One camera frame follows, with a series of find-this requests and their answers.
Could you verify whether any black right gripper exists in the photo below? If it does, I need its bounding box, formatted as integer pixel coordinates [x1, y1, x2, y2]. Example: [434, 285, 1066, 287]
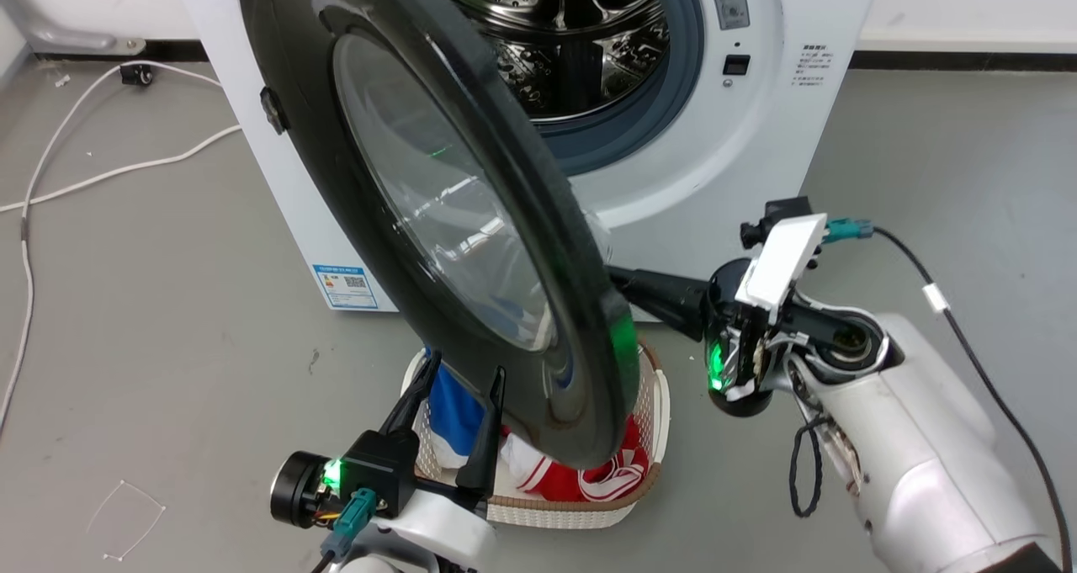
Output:
[607, 257, 844, 419]

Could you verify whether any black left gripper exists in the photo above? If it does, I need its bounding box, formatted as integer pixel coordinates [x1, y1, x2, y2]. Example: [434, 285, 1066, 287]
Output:
[270, 350, 507, 529]

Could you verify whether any dark round washing machine door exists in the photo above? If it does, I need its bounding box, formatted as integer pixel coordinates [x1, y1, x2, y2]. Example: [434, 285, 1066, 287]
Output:
[238, 0, 640, 471]

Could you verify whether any white front-load washing machine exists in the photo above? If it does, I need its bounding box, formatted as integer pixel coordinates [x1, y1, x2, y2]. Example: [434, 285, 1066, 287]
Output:
[168, 0, 884, 314]

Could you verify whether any grey rubber door gasket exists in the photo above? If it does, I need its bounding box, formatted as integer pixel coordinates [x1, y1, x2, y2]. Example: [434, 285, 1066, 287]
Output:
[535, 0, 706, 178]

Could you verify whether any blue and white garment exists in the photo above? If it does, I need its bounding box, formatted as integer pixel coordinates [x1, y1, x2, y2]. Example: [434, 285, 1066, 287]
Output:
[422, 350, 497, 470]

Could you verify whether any white woven laundry basket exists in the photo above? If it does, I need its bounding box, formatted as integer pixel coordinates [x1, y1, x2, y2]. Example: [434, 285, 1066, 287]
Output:
[401, 342, 671, 530]

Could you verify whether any red and white garment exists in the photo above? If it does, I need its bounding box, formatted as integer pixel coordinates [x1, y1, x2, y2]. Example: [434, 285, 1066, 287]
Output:
[502, 416, 653, 503]

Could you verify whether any blue energy label sticker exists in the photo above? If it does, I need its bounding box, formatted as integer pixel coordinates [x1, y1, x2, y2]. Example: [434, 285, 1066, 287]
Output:
[312, 263, 379, 310]

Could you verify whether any stainless steel perforated drum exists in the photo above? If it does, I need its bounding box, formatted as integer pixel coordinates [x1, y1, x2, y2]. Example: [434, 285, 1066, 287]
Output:
[423, 0, 671, 123]

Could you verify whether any teal left cable connector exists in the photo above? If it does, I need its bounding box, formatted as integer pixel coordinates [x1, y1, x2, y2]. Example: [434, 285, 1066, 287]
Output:
[320, 486, 378, 559]

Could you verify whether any teal cable connector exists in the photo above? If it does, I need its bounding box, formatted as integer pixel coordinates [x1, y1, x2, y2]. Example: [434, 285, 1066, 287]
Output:
[824, 217, 876, 245]
[320, 486, 378, 559]

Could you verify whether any teal right cable connector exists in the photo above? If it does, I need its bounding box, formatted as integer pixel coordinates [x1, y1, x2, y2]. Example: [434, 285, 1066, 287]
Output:
[824, 217, 876, 245]

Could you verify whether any short black looped cable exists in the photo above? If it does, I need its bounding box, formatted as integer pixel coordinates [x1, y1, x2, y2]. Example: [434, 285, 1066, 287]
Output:
[788, 411, 830, 520]

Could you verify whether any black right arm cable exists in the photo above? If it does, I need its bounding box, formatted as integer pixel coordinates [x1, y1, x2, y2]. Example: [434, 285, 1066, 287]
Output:
[872, 227, 1075, 573]

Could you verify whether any long white floor cable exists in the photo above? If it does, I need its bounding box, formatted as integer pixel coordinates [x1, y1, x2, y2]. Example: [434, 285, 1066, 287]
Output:
[0, 61, 225, 432]

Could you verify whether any grey wall pipe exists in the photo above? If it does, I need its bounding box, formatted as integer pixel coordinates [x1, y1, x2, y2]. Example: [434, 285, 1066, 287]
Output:
[0, 0, 146, 57]

